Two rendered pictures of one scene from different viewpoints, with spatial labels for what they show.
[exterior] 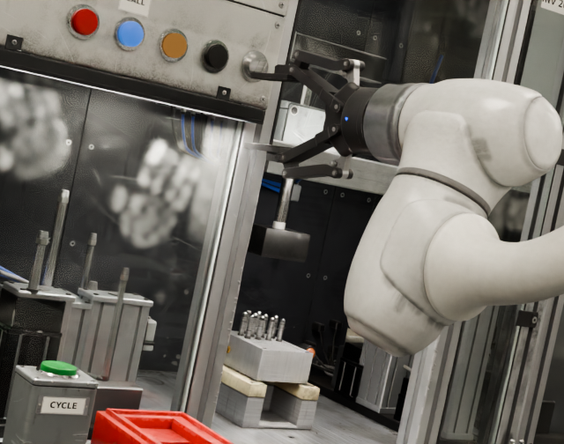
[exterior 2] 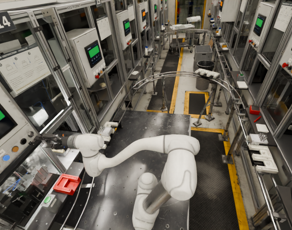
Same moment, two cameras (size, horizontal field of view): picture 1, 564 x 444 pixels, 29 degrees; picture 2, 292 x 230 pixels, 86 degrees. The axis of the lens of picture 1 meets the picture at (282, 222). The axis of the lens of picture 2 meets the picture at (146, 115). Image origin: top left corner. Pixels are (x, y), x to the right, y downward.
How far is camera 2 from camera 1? 0.87 m
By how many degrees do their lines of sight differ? 50
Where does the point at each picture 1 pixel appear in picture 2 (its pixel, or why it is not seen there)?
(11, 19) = not seen: outside the picture
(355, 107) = (65, 145)
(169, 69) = (18, 151)
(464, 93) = (86, 144)
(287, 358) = not seen: hidden behind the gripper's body
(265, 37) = (28, 128)
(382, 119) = (72, 147)
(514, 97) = (95, 142)
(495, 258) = (108, 165)
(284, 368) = not seen: hidden behind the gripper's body
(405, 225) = (91, 166)
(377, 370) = (72, 126)
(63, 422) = (54, 202)
